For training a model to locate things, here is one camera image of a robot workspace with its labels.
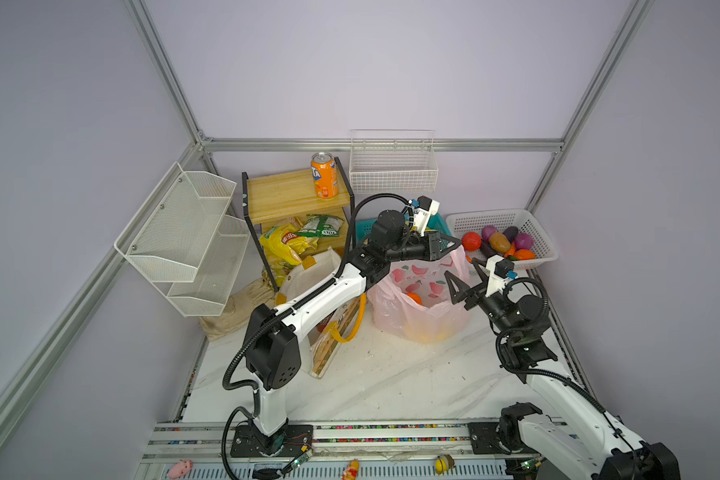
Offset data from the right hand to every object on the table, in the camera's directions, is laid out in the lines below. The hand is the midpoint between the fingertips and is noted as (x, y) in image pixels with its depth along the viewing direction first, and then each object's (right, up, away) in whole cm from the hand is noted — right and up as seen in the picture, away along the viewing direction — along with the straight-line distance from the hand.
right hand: (460, 266), depth 72 cm
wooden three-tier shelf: (-46, +20, +11) cm, 51 cm away
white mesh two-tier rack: (-71, +6, +5) cm, 71 cm away
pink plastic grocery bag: (-11, -9, +3) cm, 15 cm away
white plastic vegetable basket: (+13, +15, +43) cm, 47 cm away
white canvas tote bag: (-34, -20, 0) cm, 39 cm away
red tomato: (+15, +8, +36) cm, 40 cm away
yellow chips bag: (-47, +6, +12) cm, 49 cm away
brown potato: (+26, +8, +35) cm, 44 cm away
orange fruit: (-7, -11, +24) cm, 27 cm away
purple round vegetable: (+34, +8, +36) cm, 50 cm away
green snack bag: (-37, +12, +18) cm, 43 cm away
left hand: (-1, +5, -4) cm, 7 cm away
